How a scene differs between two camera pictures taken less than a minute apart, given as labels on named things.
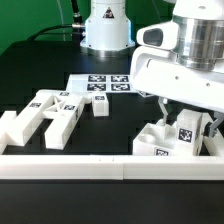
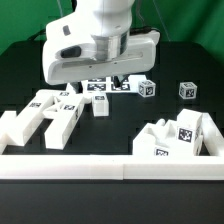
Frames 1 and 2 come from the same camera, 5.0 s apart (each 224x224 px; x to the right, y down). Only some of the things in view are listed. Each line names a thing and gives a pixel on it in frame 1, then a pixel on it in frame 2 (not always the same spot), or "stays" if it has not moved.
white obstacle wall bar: x=111 y=167 stays
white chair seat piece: x=155 y=140 stays
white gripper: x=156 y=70 → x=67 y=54
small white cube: x=100 y=104 stays
